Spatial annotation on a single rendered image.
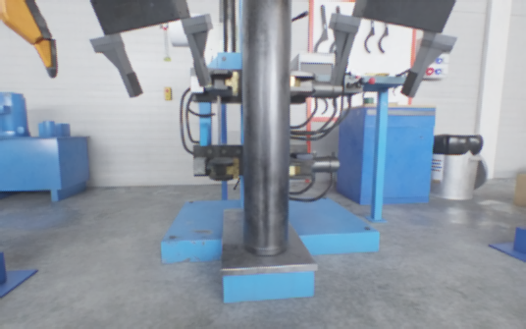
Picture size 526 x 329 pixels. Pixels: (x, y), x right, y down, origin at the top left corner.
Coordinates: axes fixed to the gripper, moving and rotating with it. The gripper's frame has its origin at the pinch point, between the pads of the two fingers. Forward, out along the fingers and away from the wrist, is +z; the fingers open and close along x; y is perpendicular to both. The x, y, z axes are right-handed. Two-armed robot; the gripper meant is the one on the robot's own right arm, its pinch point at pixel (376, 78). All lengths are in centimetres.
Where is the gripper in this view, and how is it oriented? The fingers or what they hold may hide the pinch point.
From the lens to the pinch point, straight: 51.5
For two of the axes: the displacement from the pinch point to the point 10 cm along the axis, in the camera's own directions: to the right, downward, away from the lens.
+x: 9.8, 1.0, 1.5
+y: 0.8, 5.1, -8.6
